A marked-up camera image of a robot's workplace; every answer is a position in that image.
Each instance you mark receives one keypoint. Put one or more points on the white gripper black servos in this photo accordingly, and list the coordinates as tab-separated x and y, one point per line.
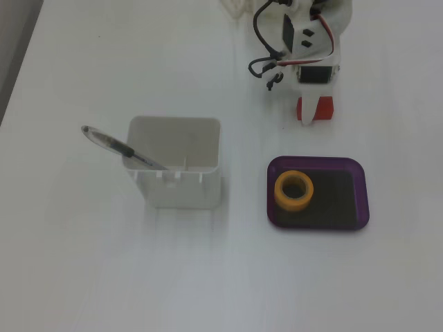
314	75

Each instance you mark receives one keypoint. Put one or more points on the red cube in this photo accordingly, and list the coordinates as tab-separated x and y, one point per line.
325	108

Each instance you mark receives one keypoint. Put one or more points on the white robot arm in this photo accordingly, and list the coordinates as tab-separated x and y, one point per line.
341	17

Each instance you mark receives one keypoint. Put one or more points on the white plastic box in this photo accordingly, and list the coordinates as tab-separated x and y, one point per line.
180	193

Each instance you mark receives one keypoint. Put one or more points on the yellow tape roll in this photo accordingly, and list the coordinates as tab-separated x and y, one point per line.
294	190

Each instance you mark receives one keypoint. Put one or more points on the purple metal tray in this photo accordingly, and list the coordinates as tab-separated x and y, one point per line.
361	193

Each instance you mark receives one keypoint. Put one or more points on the black ballpoint pen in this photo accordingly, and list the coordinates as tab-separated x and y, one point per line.
114	143

